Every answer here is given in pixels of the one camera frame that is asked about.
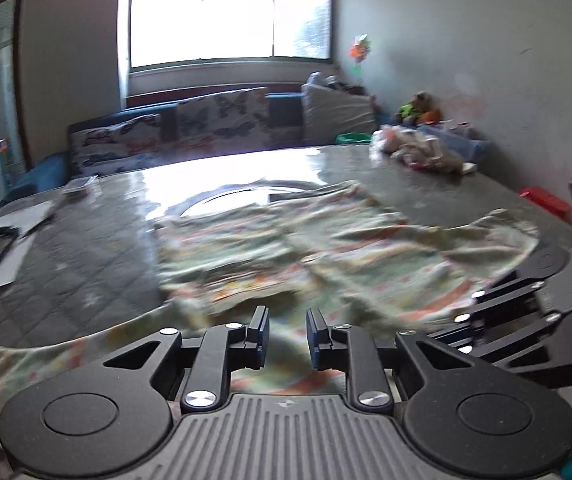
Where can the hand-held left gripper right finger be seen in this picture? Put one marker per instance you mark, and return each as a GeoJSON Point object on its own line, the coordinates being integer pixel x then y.
{"type": "Point", "coordinates": [312, 340]}

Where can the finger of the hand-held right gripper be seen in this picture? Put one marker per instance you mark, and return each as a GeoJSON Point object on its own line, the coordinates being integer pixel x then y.
{"type": "Point", "coordinates": [506, 332]}
{"type": "Point", "coordinates": [508, 291]}

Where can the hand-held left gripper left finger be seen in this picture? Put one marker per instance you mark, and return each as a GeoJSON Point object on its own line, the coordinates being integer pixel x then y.
{"type": "Point", "coordinates": [264, 340]}

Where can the floral print garment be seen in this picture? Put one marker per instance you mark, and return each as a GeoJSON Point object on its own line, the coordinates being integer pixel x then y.
{"type": "Point", "coordinates": [316, 255]}

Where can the red box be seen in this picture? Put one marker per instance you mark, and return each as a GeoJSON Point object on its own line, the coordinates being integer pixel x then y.
{"type": "Point", "coordinates": [546, 201]}

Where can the black round induction cooktop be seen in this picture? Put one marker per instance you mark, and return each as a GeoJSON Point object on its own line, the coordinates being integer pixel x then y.
{"type": "Point", "coordinates": [288, 194]}

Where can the round metal stove surround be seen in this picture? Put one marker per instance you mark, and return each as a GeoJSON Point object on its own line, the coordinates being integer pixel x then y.
{"type": "Point", "coordinates": [206, 201]}

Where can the plastic bag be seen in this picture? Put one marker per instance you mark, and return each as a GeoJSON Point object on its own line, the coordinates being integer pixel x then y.
{"type": "Point", "coordinates": [391, 140]}

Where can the brown stuffed toy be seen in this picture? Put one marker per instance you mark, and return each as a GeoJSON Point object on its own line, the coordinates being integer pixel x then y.
{"type": "Point", "coordinates": [416, 107]}

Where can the green plastic container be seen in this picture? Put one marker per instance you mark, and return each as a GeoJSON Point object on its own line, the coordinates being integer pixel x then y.
{"type": "Point", "coordinates": [352, 137]}

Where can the butterfly print cushion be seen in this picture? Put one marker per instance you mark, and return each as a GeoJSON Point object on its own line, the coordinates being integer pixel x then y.
{"type": "Point", "coordinates": [221, 120]}
{"type": "Point", "coordinates": [116, 142]}

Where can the grey pillow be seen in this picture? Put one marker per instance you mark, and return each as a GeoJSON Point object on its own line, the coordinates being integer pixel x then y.
{"type": "Point", "coordinates": [338, 112]}

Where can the blue sofa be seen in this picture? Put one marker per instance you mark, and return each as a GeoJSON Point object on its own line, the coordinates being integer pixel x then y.
{"type": "Point", "coordinates": [286, 110]}

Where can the small clear plastic box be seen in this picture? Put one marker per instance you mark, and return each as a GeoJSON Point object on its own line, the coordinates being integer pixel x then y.
{"type": "Point", "coordinates": [80, 188]}

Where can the black pen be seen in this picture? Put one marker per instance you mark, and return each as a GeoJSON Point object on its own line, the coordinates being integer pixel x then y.
{"type": "Point", "coordinates": [38, 225]}

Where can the white paper sheet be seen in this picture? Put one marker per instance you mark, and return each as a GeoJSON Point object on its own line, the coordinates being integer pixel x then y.
{"type": "Point", "coordinates": [16, 255]}

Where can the colourful pinwheel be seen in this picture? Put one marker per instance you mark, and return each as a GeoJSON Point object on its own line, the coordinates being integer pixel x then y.
{"type": "Point", "coordinates": [361, 50]}

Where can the window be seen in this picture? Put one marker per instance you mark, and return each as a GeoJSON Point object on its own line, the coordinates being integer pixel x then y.
{"type": "Point", "coordinates": [216, 15]}

